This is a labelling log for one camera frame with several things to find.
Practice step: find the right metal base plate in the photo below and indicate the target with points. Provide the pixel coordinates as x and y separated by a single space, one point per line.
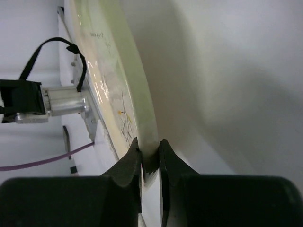
90 116

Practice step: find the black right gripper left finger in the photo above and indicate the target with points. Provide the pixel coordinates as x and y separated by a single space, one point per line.
112 199

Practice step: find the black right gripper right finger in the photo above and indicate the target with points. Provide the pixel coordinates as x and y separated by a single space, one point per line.
190 199

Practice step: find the cream plate green section front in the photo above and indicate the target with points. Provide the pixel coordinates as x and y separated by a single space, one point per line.
116 77

